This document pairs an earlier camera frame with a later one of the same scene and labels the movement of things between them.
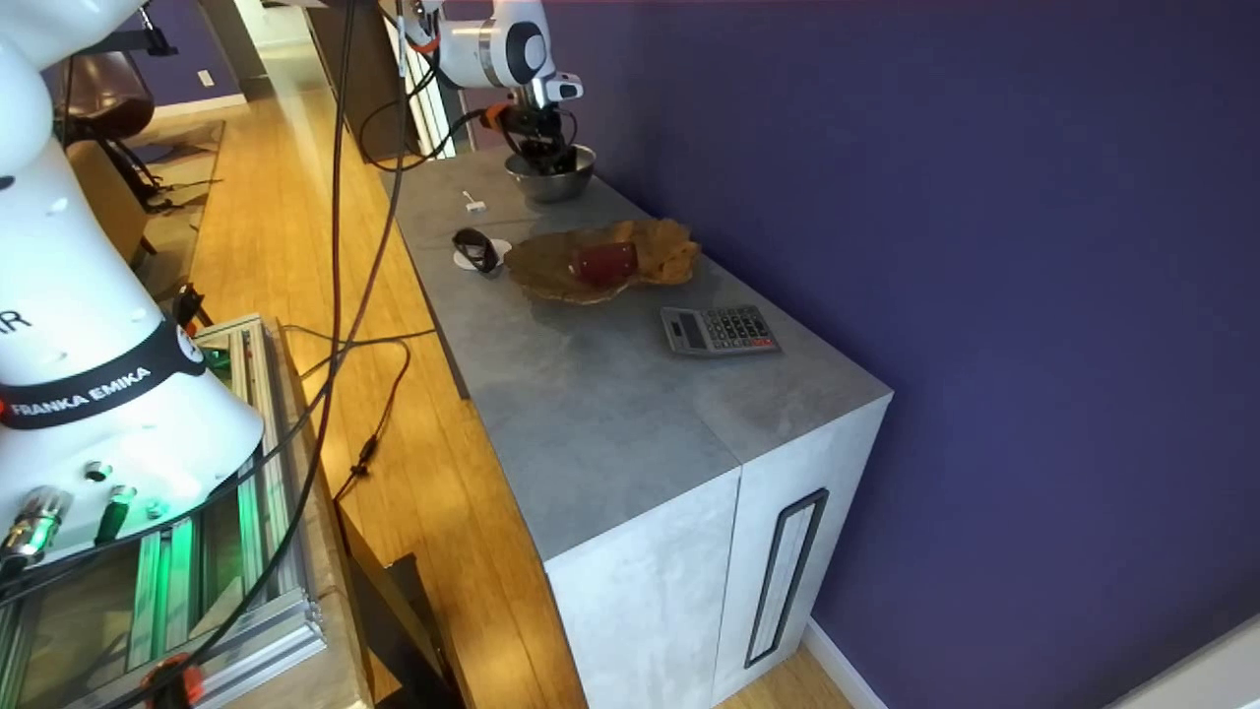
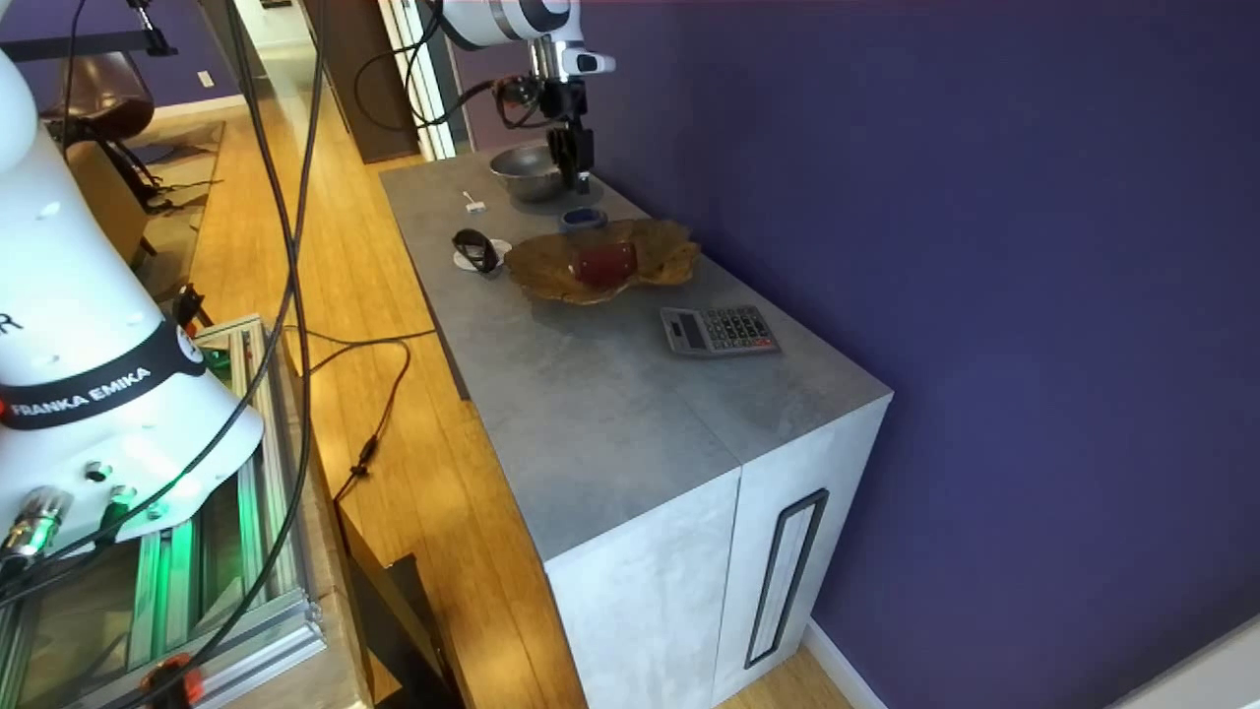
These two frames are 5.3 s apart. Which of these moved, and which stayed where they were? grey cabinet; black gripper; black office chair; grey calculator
Moved: black gripper
Stayed: black office chair; grey calculator; grey cabinet
